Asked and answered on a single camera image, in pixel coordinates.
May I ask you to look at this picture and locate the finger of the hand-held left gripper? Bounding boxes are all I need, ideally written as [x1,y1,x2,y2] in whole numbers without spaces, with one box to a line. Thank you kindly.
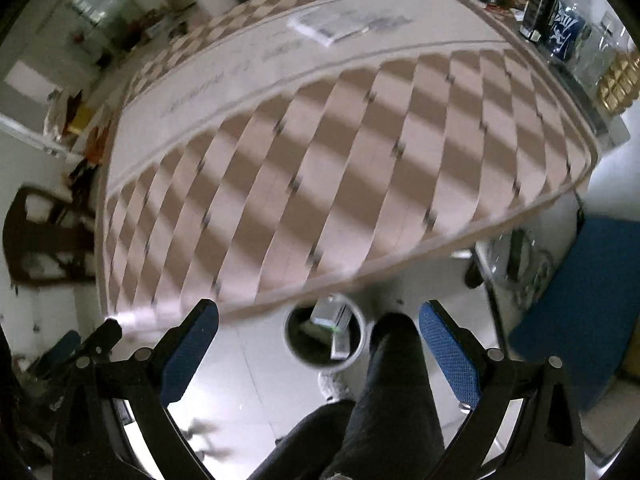
[75,317,124,367]
[27,329,83,382]

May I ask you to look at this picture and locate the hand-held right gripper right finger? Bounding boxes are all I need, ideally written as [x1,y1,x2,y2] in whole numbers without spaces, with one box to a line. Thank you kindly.
[418,300,586,480]

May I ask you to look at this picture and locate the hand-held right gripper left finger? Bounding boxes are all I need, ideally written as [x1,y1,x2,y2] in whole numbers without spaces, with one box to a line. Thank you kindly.
[52,298,221,480]

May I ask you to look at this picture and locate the long white carton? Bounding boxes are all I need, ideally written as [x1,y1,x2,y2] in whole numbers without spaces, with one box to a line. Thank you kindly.
[327,307,357,361]

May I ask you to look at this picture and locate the round white waste bin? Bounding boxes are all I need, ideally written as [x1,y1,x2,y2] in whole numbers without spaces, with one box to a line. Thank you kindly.
[282,296,368,373]

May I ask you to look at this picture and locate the white packet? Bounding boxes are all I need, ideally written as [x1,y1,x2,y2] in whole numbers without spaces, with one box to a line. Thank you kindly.
[289,6,373,47]

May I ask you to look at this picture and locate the person's dark trousers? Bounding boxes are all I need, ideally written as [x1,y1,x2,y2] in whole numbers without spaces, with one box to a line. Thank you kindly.
[247,312,447,480]

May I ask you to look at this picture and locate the dark wooden chair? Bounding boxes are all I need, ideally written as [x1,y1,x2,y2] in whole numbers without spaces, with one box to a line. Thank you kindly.
[2,186,98,286]

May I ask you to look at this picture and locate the grey fuzzy slipper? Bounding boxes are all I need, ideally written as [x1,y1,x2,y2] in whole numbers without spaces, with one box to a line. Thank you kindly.
[317,371,357,403]

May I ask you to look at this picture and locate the blue stool seat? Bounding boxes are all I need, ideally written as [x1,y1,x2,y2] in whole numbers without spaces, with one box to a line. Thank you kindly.
[507,217,640,413]

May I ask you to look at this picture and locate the orange cardboard box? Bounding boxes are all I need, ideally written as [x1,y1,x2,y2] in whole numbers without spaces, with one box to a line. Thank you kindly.
[82,122,113,166]

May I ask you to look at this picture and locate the brown checkered tablecloth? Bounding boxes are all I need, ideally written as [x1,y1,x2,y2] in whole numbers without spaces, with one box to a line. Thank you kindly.
[95,0,601,323]

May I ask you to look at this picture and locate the yellow bag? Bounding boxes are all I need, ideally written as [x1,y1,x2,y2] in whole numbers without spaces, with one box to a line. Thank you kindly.
[67,102,98,133]

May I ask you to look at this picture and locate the gold foil sweets tray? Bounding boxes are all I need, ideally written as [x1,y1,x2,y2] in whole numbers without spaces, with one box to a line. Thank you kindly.
[597,50,640,115]

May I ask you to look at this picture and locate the clear plastic bottle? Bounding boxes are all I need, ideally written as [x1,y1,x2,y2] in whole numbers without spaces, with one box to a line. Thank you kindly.
[575,7,633,96]

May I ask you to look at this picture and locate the blue label water bottle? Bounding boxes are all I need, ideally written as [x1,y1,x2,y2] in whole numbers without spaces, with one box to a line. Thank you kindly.
[547,0,587,61]

